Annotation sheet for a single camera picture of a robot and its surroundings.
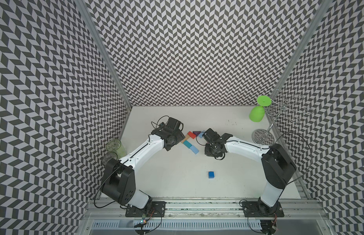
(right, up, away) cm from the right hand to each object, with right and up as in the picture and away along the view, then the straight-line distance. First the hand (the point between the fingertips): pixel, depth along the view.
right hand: (209, 154), depth 89 cm
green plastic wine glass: (+26, +25, -6) cm, 37 cm away
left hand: (-19, +9, -3) cm, 22 cm away
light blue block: (-9, +2, +8) cm, 12 cm away
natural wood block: (-14, +9, +11) cm, 20 cm away
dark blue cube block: (0, -10, -6) cm, 12 cm away
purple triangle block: (-7, +13, +9) cm, 17 cm away
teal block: (-14, +5, +10) cm, 18 cm away
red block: (-11, +11, +13) cm, 20 cm away
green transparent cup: (-58, +5, 0) cm, 58 cm away
